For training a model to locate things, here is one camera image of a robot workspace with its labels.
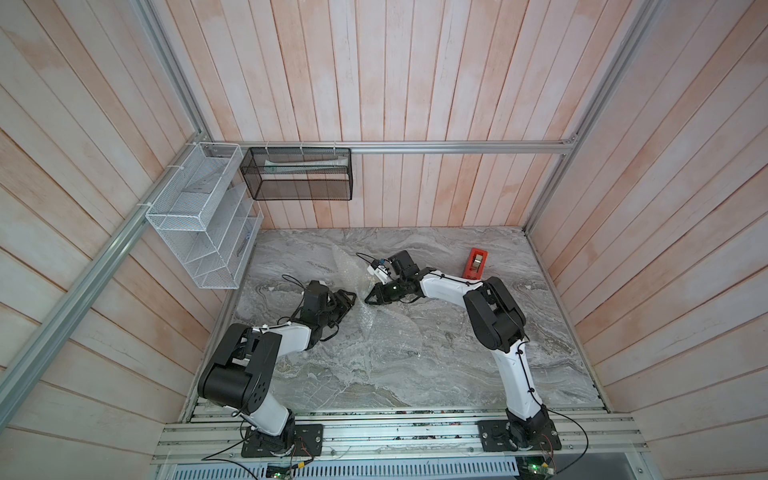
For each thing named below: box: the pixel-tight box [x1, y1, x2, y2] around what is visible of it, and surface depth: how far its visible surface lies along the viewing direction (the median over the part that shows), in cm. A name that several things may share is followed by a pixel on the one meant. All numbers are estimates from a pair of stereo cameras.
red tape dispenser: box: [462, 247, 488, 280], surface depth 103 cm
